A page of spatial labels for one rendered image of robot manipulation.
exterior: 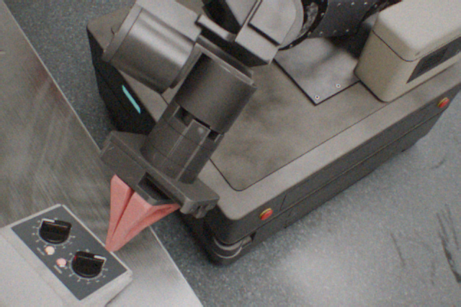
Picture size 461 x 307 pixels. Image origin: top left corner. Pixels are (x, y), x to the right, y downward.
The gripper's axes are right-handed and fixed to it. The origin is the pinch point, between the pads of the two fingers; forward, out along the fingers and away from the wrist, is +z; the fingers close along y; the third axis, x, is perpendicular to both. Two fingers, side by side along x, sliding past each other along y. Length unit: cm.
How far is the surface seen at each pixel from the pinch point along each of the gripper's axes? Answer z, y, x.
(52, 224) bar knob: 5.9, -9.3, 4.1
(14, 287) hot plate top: 10.0, -5.5, -2.0
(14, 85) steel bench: 1.4, -33.7, 15.8
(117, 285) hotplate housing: 7.4, 0.0, 7.0
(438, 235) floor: -8, 32, 122
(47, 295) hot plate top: 8.8, -2.5, -0.9
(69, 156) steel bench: 3.3, -18.8, 14.6
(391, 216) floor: -5, 18, 119
